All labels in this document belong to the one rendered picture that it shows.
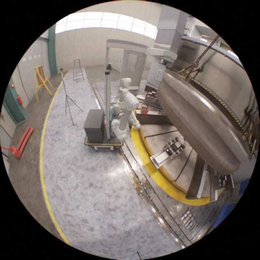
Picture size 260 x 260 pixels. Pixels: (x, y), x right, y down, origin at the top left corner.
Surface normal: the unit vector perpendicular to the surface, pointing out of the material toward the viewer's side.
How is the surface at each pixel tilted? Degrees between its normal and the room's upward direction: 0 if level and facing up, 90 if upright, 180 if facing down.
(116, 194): 0
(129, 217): 0
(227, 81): 90
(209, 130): 90
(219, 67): 90
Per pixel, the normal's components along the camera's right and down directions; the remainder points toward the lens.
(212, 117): -0.84, 0.33
